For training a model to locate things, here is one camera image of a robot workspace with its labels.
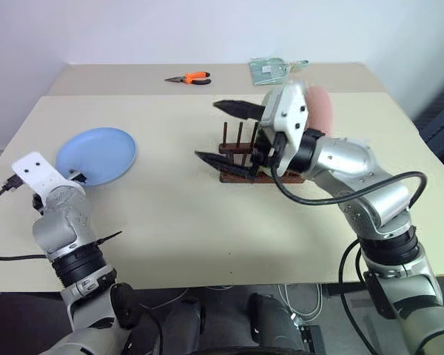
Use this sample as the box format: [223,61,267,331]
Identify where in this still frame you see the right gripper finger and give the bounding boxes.
[194,149,260,180]
[212,99,268,121]

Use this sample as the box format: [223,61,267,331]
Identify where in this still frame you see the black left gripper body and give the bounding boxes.
[67,169,89,185]

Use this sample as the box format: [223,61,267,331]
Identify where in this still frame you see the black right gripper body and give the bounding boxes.
[249,121,286,180]

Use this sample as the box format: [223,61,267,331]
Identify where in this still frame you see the blue plate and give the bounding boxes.
[55,126,138,187]

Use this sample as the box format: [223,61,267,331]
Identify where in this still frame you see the pink plate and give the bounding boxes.
[304,86,334,136]

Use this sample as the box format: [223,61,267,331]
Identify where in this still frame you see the brown wooden dish rack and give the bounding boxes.
[218,121,309,185]

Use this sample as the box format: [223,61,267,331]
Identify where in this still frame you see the green clear plastic bag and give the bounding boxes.
[248,56,310,87]

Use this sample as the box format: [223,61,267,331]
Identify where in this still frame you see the dark rounded grey shape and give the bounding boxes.
[158,294,209,355]
[246,291,306,355]

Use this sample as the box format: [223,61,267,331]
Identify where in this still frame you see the dark blue black chair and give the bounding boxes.
[413,81,444,169]

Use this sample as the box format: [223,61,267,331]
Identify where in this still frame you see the small black floor box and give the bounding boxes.
[298,324,327,355]

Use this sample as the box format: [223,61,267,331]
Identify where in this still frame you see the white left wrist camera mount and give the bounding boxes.
[10,150,87,203]

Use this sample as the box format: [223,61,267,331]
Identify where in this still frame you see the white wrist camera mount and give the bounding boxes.
[10,150,87,203]
[260,81,309,175]

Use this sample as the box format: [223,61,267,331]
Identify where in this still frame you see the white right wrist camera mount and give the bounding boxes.
[260,81,309,175]

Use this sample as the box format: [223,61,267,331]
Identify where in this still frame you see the orange handled pliers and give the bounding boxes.
[164,70,212,87]

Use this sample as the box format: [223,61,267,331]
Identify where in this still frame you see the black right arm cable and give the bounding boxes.
[269,142,429,214]

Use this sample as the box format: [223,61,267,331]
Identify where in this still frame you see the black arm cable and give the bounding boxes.
[0,175,24,208]
[269,142,429,214]

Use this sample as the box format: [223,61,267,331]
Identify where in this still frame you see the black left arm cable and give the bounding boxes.
[0,175,24,208]

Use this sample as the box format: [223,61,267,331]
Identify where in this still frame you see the black right shoulder cable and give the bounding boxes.
[338,239,379,355]

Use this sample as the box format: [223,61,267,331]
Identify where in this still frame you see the white floor cable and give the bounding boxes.
[279,283,323,323]

